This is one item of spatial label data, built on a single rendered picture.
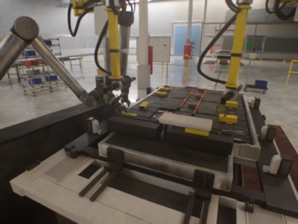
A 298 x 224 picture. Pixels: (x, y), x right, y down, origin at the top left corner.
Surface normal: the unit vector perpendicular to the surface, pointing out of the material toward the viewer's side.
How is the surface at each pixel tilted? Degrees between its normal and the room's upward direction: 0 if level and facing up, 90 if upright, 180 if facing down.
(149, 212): 0
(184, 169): 90
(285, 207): 0
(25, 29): 90
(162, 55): 90
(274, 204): 0
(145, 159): 90
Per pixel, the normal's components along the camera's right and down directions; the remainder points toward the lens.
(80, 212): 0.00, -0.93
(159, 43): -0.28, 0.35
